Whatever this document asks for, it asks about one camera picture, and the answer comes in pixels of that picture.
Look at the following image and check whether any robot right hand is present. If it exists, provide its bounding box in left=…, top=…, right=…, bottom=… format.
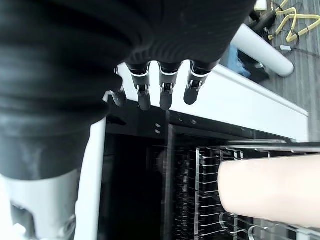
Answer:
left=0, top=0, right=258, bottom=240

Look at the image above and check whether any white dishwasher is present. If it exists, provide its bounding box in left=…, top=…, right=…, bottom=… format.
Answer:
left=74, top=61, right=311, bottom=240

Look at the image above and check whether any clear dishwasher rack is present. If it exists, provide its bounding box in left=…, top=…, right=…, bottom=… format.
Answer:
left=147, top=139, right=320, bottom=240

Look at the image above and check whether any blue cloth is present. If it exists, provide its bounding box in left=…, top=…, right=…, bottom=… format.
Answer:
left=224, top=43, right=251, bottom=76

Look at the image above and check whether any black bag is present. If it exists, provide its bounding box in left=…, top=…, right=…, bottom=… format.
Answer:
left=236, top=49, right=271, bottom=82

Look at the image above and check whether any white cylinder tube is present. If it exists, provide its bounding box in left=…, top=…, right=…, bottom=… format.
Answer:
left=231, top=23, right=295, bottom=78

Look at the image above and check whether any white box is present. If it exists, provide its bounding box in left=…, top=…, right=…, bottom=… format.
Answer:
left=254, top=0, right=268, bottom=11

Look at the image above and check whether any beige cup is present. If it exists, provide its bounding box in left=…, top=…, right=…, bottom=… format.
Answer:
left=216, top=153, right=320, bottom=230

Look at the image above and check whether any yellow strap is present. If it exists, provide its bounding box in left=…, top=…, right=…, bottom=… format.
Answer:
left=267, top=0, right=320, bottom=43

